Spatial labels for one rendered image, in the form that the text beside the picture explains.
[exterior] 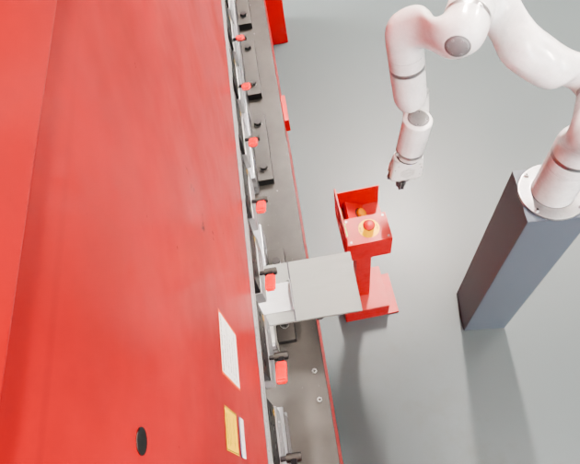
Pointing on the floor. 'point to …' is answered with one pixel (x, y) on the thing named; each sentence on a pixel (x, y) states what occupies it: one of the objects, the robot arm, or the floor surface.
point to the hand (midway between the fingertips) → (400, 182)
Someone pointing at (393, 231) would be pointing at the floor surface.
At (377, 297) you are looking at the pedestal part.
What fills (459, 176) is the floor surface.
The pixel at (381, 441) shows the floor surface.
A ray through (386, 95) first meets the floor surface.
